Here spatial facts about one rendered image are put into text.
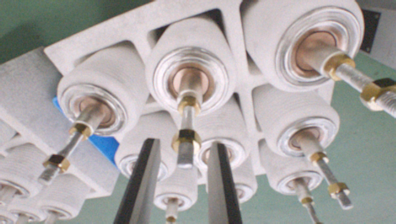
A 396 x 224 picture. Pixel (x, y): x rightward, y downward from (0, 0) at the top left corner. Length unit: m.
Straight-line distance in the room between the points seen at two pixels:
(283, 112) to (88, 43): 0.27
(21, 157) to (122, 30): 0.36
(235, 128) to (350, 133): 0.60
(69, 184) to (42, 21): 0.39
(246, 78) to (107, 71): 0.18
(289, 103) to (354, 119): 0.51
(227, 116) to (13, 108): 0.40
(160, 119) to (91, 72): 0.14
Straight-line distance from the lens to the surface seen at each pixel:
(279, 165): 0.33
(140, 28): 0.24
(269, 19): 0.18
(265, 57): 0.18
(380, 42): 0.35
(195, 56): 0.16
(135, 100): 0.21
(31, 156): 0.50
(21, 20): 0.57
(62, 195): 0.54
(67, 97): 0.23
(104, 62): 0.22
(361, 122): 0.76
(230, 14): 0.23
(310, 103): 0.24
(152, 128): 0.28
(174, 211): 0.36
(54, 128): 0.49
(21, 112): 0.46
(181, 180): 0.35
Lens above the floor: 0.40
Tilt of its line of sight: 52 degrees down
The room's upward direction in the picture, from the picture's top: 179 degrees counter-clockwise
